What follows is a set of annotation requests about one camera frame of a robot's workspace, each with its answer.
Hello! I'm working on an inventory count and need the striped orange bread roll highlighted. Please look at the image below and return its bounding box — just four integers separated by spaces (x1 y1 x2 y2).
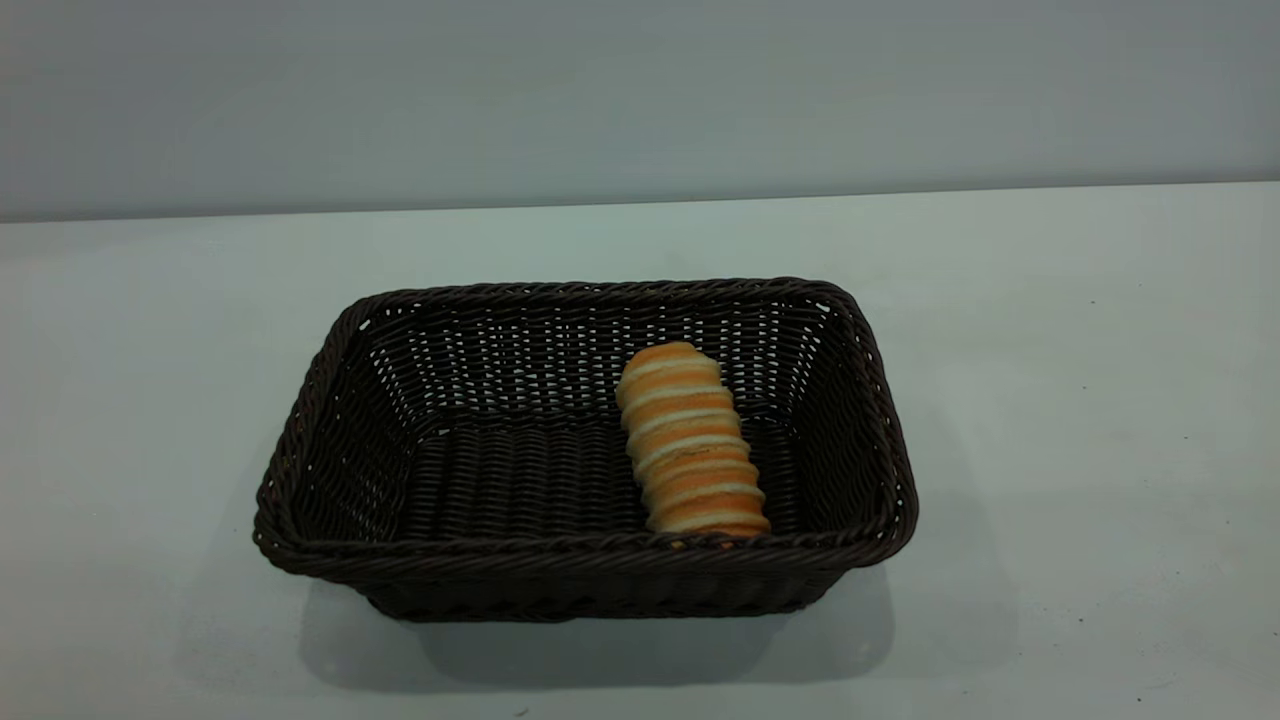
615 341 772 549

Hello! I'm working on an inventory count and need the black woven wicker basket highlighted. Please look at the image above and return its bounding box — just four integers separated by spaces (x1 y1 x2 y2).
253 277 919 624

